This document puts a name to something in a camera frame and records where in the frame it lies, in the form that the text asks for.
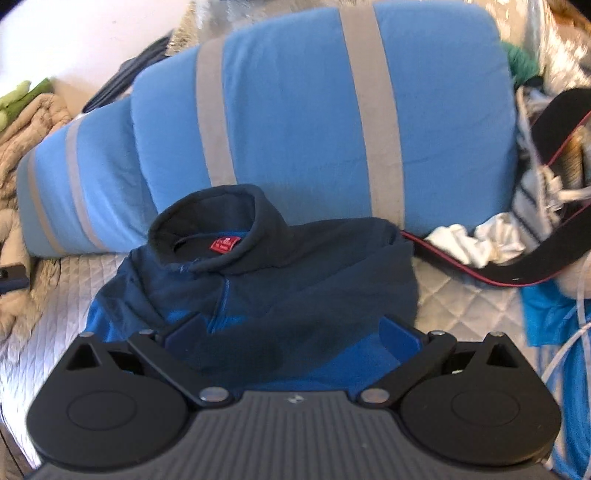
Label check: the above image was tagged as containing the blue grey-striped pillow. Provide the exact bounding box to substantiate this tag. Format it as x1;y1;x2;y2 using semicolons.
130;4;518;236
17;95;155;257

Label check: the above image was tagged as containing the white quilted bedspread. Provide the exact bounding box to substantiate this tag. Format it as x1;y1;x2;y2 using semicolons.
0;251;532;472

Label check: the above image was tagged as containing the light green duvet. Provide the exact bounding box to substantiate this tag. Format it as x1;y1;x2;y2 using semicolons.
0;78;51;134

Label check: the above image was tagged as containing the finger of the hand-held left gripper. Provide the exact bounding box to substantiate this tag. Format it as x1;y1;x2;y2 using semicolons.
0;264;28;296

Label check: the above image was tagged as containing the white cable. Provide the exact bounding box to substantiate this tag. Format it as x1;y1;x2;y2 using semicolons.
540;277;591;384

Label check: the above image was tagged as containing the white crumpled cloth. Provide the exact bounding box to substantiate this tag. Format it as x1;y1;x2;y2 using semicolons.
425;215;529;268

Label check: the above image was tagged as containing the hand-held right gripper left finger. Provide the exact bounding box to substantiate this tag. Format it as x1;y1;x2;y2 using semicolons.
65;314;230;408

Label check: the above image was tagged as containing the black bag with strap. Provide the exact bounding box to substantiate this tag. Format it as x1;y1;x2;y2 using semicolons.
399;88;591;287

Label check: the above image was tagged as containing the blue fleece jacket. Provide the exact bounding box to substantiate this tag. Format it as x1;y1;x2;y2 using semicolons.
85;184;421;402

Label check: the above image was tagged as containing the dark grey folded cloth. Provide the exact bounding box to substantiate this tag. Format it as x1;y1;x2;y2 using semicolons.
82;34;176;114

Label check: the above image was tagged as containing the white blue striped cloth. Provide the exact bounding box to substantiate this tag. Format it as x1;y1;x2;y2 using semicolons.
512;88;564;227

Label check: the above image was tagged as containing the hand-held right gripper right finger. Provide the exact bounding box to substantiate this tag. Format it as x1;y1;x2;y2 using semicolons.
359;314;520;409

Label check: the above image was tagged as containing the beige quilted blanket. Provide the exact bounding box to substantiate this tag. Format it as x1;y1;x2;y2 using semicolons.
0;92;75;195

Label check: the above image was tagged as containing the green cloth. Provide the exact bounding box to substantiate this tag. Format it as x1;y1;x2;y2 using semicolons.
501;41;541;88

